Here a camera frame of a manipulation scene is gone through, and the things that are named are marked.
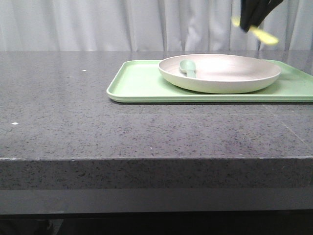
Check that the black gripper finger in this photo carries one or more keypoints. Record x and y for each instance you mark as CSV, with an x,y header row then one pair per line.
x,y
247,7
262,9

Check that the yellow plastic fork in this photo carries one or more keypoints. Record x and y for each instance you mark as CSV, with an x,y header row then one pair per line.
x,y
260,34

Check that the beige round plate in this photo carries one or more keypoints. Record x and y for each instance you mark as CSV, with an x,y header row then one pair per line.
x,y
220,73

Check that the teal green spoon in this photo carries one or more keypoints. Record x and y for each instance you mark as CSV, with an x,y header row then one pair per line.
x,y
188,67

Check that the light green plastic tray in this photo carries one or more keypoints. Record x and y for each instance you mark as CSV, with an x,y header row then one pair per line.
x,y
140,81

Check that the grey pleated curtain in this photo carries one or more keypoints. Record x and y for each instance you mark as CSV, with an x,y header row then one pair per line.
x,y
146,25

